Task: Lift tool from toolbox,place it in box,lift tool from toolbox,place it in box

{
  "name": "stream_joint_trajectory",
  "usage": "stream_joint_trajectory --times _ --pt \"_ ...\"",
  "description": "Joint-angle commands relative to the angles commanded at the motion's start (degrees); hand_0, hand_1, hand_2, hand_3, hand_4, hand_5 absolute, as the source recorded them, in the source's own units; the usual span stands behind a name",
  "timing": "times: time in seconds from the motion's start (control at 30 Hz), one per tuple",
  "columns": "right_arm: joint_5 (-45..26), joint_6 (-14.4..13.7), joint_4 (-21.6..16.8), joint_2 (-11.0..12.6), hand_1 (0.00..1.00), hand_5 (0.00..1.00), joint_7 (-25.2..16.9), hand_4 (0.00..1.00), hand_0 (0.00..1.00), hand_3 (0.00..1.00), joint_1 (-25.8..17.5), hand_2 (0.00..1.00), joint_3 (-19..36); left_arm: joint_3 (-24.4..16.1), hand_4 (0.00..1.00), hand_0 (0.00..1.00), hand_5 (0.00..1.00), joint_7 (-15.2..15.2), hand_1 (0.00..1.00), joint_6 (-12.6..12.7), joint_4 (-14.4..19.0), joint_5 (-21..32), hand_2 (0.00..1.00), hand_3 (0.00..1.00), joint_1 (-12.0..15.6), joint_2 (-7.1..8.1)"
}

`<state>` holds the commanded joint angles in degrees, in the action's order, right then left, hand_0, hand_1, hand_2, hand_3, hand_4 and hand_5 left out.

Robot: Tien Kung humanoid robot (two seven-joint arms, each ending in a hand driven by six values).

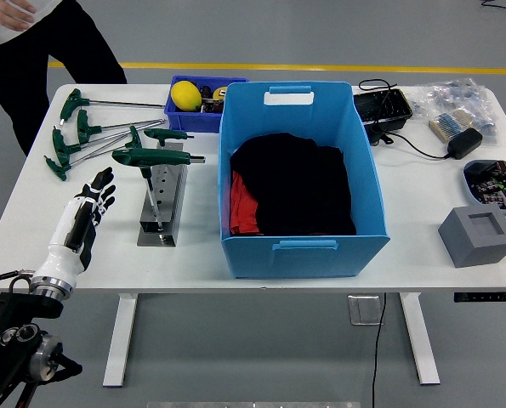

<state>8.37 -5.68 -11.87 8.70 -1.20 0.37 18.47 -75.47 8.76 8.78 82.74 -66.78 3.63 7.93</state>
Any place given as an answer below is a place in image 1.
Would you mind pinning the black cloth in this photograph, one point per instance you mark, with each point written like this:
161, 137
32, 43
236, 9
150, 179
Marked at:
295, 187

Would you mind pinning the black plastic tray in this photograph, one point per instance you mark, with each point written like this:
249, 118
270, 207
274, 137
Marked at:
382, 108

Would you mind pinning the dark small device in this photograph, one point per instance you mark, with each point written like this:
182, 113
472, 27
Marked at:
212, 107

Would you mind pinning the red cloth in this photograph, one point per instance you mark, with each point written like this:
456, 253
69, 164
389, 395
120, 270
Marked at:
242, 204

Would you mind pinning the person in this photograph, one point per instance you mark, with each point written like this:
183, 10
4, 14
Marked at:
65, 64

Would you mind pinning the small blue plastic bin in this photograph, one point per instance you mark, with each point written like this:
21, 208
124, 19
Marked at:
193, 123

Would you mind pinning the white table leg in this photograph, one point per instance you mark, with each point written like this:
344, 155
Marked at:
123, 340
418, 340

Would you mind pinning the person's right hand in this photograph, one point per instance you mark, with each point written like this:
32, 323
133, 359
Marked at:
10, 15

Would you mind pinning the taped resistor strip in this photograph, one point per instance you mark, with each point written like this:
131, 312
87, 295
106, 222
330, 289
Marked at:
448, 124

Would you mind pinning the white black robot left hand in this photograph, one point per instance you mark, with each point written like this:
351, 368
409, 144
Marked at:
63, 221

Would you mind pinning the loose electronic components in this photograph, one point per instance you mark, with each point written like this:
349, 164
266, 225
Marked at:
495, 187

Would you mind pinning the black table control panel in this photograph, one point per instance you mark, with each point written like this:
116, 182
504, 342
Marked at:
486, 296

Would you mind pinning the grey foam block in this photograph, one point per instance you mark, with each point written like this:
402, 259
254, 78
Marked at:
473, 251

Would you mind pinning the large blue storage box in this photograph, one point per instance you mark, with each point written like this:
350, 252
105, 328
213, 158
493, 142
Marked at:
303, 259

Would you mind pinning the yellow lemon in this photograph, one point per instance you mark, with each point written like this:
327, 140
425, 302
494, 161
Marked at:
185, 95

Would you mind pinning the black power adapter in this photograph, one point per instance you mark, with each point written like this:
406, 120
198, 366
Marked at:
465, 143

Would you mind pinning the pale blue dish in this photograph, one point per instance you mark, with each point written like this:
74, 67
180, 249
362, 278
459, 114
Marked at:
469, 187

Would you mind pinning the metal tool stand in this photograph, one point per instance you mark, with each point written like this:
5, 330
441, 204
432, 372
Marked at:
172, 204

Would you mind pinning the dark brown cylinder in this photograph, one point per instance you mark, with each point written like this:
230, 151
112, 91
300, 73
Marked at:
206, 91

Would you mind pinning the metal floor socket box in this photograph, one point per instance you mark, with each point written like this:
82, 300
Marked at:
365, 309

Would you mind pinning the black plug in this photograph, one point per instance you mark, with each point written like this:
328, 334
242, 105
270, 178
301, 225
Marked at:
378, 135

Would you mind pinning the clear plastic parts bags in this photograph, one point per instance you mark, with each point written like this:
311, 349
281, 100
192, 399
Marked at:
461, 95

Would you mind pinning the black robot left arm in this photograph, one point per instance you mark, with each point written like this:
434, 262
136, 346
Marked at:
18, 310

